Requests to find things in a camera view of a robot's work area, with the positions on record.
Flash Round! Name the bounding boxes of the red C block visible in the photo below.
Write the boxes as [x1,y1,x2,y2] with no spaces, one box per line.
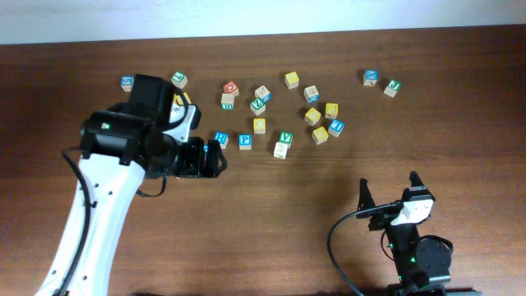
[224,81,239,97]

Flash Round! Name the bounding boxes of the green V block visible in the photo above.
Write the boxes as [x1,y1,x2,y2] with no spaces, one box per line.
[279,132,293,148]

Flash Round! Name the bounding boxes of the yellow K block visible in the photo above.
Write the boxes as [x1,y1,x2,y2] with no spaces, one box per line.
[304,108,321,126]

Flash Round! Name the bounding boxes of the blue T block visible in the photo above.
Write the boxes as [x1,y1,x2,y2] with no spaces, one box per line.
[328,119,345,137]

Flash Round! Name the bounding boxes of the green J block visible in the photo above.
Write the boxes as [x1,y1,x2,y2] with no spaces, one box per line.
[384,80,402,98]

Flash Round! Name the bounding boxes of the blue S block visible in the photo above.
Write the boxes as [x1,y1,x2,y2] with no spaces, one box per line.
[120,76,134,92]

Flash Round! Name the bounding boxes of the yellow block right of pair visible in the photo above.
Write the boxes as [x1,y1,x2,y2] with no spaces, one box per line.
[178,92,191,105]

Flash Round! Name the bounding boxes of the plain block green side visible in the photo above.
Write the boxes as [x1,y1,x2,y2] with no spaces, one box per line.
[221,93,235,110]

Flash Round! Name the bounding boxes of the blue X block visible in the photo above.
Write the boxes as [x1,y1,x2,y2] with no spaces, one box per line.
[363,69,379,86]

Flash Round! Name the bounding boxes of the yellow S block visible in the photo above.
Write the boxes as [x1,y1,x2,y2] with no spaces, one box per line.
[325,103,339,119]

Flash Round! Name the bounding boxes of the green L block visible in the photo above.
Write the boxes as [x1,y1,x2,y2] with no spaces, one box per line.
[171,72,188,89]

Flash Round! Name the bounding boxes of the blue P block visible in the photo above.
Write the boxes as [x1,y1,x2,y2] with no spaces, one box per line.
[238,134,252,150]

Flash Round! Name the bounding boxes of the yellow G block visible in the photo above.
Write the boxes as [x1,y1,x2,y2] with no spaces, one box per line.
[311,127,329,145]

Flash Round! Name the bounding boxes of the blue H block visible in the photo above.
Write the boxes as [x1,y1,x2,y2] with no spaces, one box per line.
[214,132,228,150]

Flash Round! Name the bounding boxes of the yellow C block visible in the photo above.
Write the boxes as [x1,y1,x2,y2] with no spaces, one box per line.
[253,118,266,134]

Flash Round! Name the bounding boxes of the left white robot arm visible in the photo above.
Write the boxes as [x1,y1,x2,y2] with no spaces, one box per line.
[38,74,227,295]

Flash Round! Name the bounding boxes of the plain wooden block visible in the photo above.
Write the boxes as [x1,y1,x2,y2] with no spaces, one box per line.
[274,142,288,160]

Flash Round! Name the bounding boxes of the green Z block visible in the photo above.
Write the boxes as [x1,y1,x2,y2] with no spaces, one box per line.
[250,98,265,115]

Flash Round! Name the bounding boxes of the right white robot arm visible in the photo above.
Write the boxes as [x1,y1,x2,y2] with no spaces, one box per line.
[358,171,454,295]

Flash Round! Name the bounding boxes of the plain block blue side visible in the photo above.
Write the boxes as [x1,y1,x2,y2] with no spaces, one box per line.
[255,86,271,104]

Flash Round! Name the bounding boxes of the yellow top block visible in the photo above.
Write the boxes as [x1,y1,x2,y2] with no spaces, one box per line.
[285,72,299,89]

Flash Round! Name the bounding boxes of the blue D block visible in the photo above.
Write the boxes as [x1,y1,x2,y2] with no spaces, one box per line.
[303,86,320,104]

